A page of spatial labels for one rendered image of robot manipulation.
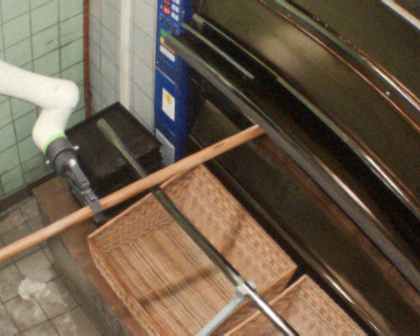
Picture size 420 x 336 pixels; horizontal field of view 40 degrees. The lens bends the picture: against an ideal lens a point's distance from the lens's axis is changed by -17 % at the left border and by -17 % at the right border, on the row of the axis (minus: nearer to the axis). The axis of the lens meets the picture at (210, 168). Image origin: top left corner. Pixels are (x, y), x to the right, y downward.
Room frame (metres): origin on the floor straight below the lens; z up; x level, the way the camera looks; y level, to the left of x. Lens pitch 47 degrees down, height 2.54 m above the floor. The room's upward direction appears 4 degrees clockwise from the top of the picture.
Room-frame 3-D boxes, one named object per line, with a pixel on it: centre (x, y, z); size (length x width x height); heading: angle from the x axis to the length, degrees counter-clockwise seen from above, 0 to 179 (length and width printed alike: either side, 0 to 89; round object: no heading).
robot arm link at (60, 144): (1.27, 0.43, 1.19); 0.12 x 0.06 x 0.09; 128
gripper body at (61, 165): (1.21, 0.39, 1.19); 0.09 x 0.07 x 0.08; 38
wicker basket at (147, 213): (1.25, 0.06, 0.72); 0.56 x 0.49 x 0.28; 38
